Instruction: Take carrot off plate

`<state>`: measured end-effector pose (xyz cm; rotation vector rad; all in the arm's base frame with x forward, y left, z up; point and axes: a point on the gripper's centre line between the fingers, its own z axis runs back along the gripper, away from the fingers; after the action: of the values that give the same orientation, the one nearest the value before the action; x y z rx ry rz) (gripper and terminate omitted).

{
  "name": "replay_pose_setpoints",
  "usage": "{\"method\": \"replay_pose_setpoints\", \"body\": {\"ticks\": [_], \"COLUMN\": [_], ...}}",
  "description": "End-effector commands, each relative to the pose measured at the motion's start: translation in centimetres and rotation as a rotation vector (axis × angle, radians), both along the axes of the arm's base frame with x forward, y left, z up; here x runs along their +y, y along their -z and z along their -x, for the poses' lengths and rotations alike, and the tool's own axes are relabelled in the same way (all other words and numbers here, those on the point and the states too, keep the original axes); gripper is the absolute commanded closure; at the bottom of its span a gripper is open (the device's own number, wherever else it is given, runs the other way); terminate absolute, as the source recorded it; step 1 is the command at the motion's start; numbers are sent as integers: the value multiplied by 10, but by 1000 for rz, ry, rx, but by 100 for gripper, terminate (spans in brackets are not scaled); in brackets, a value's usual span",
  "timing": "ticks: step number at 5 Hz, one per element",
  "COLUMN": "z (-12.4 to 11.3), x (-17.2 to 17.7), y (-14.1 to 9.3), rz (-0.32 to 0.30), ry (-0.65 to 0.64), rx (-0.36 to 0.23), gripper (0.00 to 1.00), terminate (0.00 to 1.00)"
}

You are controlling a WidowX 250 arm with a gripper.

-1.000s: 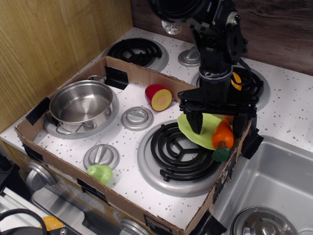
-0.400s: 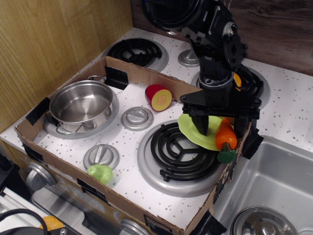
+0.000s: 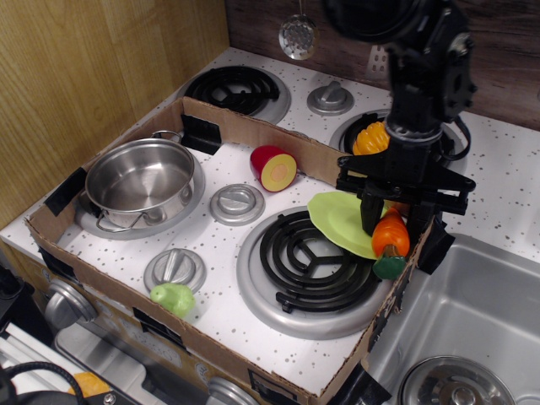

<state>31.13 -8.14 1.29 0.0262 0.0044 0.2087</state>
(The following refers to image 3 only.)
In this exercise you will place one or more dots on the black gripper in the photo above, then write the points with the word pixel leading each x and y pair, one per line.
pixel 410 173

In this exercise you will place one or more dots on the orange toy carrot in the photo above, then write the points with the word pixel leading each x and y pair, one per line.
pixel 391 245

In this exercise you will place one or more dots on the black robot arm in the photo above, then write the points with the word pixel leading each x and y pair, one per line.
pixel 429 47

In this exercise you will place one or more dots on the light green plastic plate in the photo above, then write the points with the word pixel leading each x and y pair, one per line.
pixel 337 215

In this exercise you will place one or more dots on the orange toy pumpkin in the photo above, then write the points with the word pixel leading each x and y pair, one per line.
pixel 372 140

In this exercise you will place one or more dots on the back right black burner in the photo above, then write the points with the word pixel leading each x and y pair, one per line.
pixel 346 134

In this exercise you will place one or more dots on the black burner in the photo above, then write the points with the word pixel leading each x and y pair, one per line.
pixel 249 91
pixel 296 281
pixel 346 134

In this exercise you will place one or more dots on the front right black burner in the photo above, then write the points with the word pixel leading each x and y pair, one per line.
pixel 296 281

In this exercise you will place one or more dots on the grey toy sink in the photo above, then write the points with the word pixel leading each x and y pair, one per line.
pixel 482 304

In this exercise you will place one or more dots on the red yellow toy fruit half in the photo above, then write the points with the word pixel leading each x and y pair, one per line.
pixel 273 168

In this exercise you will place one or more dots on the silver back stove knob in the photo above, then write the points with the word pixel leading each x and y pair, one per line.
pixel 330 100

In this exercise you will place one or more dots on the silver stove knob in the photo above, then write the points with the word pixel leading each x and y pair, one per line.
pixel 237 205
pixel 176 266
pixel 330 100

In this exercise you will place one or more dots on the hanging silver spatula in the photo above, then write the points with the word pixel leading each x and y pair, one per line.
pixel 376 67

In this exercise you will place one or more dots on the silver centre stove knob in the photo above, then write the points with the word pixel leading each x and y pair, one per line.
pixel 237 205

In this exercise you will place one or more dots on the steel pot lid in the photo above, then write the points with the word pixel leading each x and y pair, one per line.
pixel 452 380

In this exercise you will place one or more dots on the back left black burner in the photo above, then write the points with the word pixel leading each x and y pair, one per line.
pixel 249 91

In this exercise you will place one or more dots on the hanging silver slotted spoon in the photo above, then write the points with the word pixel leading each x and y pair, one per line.
pixel 298 35

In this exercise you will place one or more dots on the brown cardboard fence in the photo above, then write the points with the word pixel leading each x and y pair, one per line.
pixel 220 331

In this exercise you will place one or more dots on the silver front stove knob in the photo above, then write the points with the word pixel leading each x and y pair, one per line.
pixel 176 266

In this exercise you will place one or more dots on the light green toy vegetable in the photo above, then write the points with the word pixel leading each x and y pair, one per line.
pixel 176 298

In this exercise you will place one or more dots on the silver oven dial right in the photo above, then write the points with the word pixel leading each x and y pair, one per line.
pixel 224 392

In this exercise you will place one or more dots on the silver oven dial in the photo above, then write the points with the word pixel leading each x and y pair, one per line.
pixel 66 306
pixel 224 392

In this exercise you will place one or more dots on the steel cooking pot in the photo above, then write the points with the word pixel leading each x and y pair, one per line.
pixel 142 183

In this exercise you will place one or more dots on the silver oven dial left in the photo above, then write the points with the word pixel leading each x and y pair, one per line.
pixel 66 306

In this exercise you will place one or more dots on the orange object bottom left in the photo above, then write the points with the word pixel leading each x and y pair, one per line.
pixel 90 384

